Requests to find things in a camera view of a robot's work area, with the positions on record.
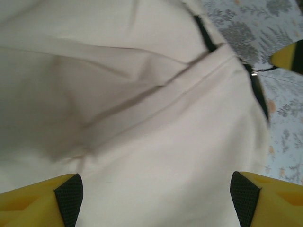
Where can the floral table cover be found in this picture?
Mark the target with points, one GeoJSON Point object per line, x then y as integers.
{"type": "Point", "coordinates": [284, 118]}

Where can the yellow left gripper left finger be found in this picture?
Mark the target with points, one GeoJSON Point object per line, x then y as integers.
{"type": "Point", "coordinates": [28, 208]}

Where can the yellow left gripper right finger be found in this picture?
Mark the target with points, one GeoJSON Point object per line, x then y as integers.
{"type": "Point", "coordinates": [272, 205]}

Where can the beige canvas backpack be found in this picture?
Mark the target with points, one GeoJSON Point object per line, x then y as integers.
{"type": "Point", "coordinates": [142, 118]}

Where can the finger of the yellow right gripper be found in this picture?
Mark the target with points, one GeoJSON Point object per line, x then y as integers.
{"type": "Point", "coordinates": [287, 56]}

